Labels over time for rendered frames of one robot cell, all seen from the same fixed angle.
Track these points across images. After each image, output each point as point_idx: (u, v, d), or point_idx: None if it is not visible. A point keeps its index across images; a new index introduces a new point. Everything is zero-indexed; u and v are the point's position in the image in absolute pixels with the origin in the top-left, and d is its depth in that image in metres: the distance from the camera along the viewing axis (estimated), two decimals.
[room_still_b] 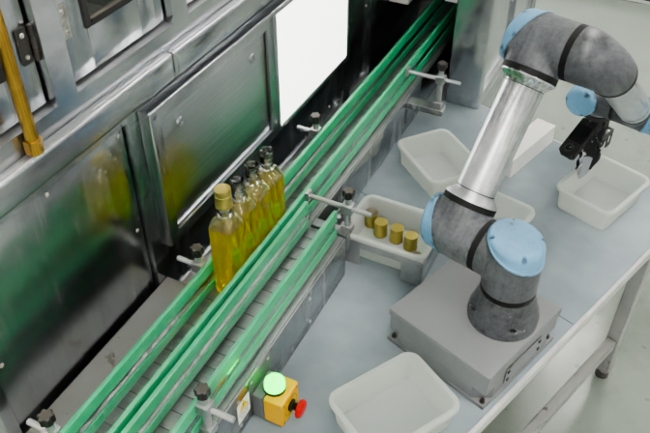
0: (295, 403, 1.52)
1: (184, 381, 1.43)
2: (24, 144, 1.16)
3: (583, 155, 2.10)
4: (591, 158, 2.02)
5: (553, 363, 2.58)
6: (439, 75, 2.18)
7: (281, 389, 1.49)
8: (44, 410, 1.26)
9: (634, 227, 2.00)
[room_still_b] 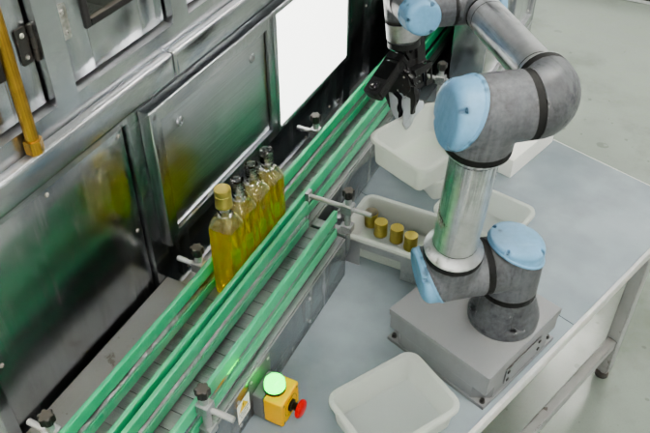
0: (295, 403, 1.52)
1: (184, 381, 1.43)
2: (24, 144, 1.16)
3: None
4: (409, 99, 1.67)
5: (553, 363, 2.58)
6: (439, 75, 2.18)
7: (281, 389, 1.49)
8: (44, 410, 1.26)
9: (634, 227, 2.00)
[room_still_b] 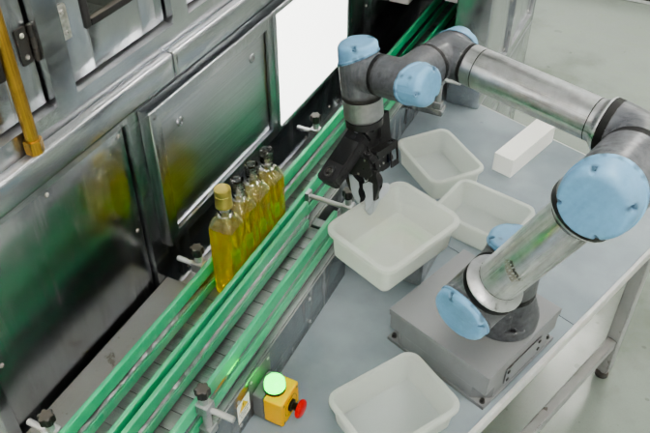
0: (295, 403, 1.52)
1: (184, 381, 1.43)
2: (24, 144, 1.16)
3: None
4: (370, 184, 1.45)
5: (553, 363, 2.58)
6: None
7: (281, 389, 1.49)
8: (44, 410, 1.26)
9: (634, 227, 2.00)
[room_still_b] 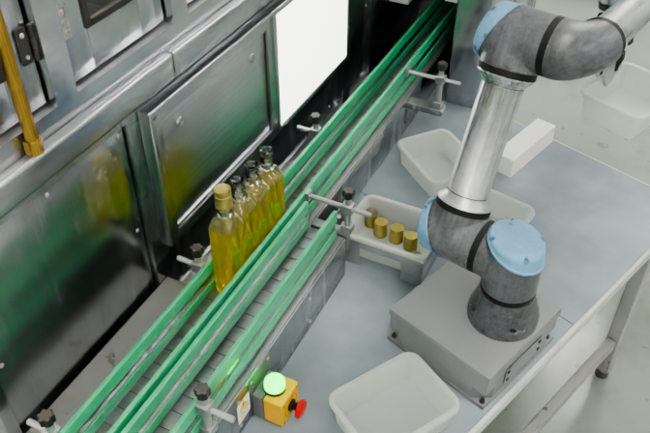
0: (295, 403, 1.52)
1: (184, 381, 1.43)
2: (24, 144, 1.16)
3: None
4: None
5: (553, 363, 2.58)
6: (439, 75, 2.18)
7: (281, 389, 1.49)
8: (44, 410, 1.26)
9: (634, 227, 2.00)
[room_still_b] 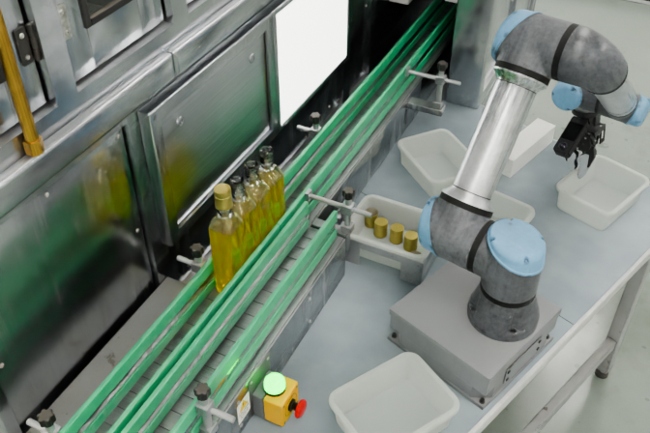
0: (295, 403, 1.52)
1: (184, 381, 1.43)
2: (24, 144, 1.16)
3: (580, 156, 2.10)
4: (587, 155, 2.02)
5: (553, 363, 2.58)
6: (439, 75, 2.18)
7: (281, 389, 1.49)
8: (44, 410, 1.26)
9: (634, 227, 2.00)
